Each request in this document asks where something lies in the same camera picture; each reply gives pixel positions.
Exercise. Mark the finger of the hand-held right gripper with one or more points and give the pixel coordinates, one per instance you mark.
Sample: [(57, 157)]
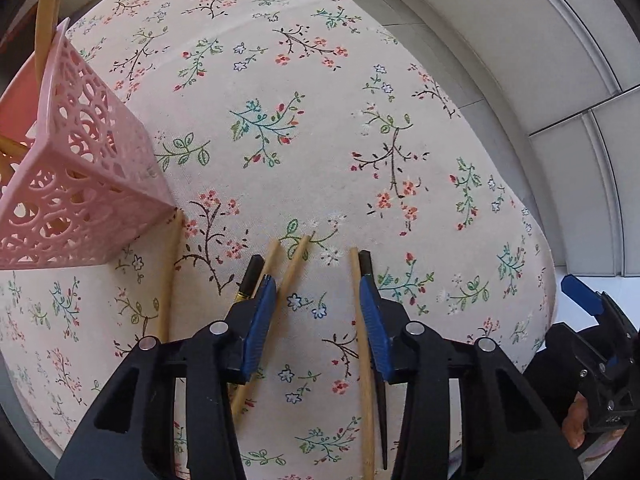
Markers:
[(582, 292)]

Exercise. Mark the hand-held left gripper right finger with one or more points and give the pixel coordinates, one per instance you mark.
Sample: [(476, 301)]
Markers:
[(374, 330)]

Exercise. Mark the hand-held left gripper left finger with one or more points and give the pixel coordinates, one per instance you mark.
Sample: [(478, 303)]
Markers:
[(257, 325)]

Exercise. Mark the pile of wooden chopsticks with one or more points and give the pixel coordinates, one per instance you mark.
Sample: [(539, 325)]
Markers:
[(365, 410)]

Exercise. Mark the pink lattice utensil holder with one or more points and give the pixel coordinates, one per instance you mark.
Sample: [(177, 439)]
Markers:
[(100, 160)]

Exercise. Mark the plain bamboo chopstick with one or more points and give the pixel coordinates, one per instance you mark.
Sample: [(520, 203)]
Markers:
[(51, 25), (12, 147)]

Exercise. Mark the person's right hand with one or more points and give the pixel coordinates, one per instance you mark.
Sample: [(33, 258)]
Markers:
[(575, 420)]

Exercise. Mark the floral tablecloth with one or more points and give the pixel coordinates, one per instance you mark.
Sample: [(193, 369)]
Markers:
[(325, 135)]

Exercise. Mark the white kitchen base cabinets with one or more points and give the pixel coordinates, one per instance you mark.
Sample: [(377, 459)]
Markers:
[(575, 60)]

